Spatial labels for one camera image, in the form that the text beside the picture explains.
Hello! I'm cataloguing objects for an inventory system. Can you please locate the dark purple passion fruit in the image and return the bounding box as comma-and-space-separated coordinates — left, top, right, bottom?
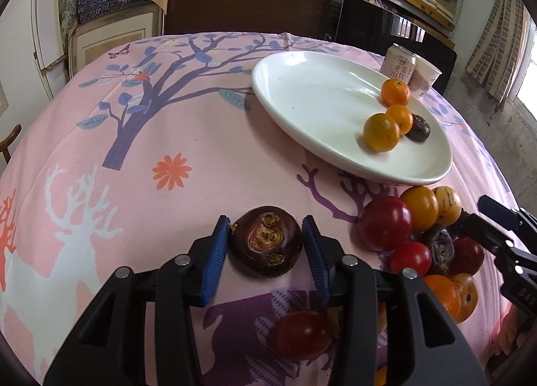
228, 205, 303, 278

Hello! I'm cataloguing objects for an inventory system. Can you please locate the orange persimmon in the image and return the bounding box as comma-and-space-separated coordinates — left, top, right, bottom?
451, 272, 479, 324

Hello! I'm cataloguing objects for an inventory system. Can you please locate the small striped pepino back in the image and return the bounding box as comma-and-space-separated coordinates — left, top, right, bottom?
432, 186, 461, 226

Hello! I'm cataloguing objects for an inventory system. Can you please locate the large orange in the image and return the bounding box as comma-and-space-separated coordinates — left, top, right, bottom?
423, 274, 460, 320

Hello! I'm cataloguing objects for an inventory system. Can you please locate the large red plum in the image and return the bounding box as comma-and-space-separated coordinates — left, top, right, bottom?
358, 196, 412, 252

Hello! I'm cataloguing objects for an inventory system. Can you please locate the small yellow orange fruit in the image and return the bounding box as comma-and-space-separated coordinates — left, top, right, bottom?
400, 186, 439, 232

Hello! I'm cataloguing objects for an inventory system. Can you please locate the small red tomato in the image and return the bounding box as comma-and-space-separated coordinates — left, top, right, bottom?
389, 241, 432, 276
267, 311, 332, 362

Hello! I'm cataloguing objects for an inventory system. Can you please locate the purple mangosteen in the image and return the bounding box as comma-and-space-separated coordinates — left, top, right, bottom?
405, 113, 431, 143

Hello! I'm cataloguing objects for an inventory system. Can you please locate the dark wrinkled passion fruit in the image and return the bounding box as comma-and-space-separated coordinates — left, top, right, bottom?
418, 223, 455, 275

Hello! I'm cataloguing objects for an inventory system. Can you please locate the striped yellow pepino melon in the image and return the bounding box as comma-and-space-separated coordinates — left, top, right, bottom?
375, 302, 388, 385

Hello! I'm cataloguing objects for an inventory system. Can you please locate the person's right hand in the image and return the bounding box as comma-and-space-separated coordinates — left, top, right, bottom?
485, 304, 536, 385

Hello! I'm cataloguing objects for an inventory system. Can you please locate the pink deer print tablecloth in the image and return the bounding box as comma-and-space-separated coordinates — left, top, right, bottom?
0, 31, 525, 386

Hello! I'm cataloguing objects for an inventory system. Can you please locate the white oval plate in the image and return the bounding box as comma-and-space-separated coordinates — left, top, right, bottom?
251, 51, 452, 185

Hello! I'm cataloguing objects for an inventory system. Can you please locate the checkered curtain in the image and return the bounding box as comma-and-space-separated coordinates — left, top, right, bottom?
465, 0, 530, 104

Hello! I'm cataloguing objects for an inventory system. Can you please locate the white paper cup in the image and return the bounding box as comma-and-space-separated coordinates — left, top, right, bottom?
408, 54, 442, 98

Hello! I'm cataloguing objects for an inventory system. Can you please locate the pink drink can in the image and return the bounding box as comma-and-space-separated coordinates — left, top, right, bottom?
380, 44, 417, 84

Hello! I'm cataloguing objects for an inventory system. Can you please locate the dark wooden cabinet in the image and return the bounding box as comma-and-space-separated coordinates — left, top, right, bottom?
164, 0, 330, 39

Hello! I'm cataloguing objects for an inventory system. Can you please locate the wooden chair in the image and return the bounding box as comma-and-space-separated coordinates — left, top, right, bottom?
0, 123, 23, 163

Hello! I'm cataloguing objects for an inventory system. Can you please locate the framed picture leaning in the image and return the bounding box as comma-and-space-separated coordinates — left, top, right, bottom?
67, 0, 168, 78

